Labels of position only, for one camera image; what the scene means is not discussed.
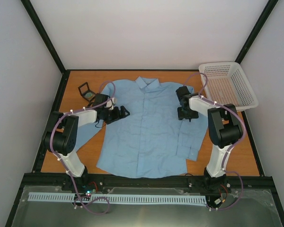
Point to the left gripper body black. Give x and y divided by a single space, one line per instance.
108 116

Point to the black front rail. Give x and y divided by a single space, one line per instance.
102 181

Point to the light blue shirt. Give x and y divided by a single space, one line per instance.
151 142

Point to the small green circuit board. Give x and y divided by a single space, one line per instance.
90 192

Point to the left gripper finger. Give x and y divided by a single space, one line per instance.
124 111
120 116

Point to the light blue cable duct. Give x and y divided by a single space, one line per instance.
122 199

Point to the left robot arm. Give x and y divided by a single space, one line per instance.
61 130

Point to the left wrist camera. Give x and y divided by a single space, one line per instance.
111 103

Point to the white plastic basket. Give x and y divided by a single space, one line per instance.
226 83

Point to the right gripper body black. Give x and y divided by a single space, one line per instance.
187 114

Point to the black display case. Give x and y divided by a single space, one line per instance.
84 89

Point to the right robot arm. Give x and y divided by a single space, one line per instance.
224 126

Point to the round floral brooch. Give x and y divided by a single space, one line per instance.
89 95

